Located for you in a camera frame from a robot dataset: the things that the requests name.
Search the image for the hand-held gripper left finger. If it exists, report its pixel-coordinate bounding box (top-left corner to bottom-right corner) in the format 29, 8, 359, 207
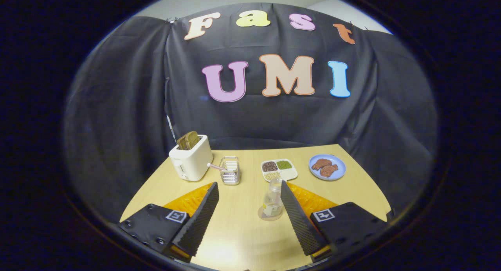
119, 181, 220, 263

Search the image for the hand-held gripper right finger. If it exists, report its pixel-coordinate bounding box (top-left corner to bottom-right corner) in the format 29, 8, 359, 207
280, 180, 393, 262

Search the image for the clear plastic juice bottle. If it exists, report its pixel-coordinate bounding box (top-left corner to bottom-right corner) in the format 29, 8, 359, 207
262, 177, 284, 217

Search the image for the round brown coaster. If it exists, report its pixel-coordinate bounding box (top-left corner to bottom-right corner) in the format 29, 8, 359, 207
258, 206, 284, 222

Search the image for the light wooden table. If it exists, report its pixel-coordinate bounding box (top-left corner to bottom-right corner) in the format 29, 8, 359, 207
119, 144, 392, 271

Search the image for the white divided tray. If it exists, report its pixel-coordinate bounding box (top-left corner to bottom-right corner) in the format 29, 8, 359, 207
261, 158, 298, 182

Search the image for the white toaster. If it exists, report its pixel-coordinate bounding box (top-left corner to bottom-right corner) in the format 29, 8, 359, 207
169, 135, 214, 182

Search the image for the blue plate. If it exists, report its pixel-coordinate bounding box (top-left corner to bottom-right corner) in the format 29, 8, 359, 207
308, 154, 347, 181

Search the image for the black backdrop cloth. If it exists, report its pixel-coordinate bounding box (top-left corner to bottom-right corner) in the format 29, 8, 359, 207
64, 3, 438, 223

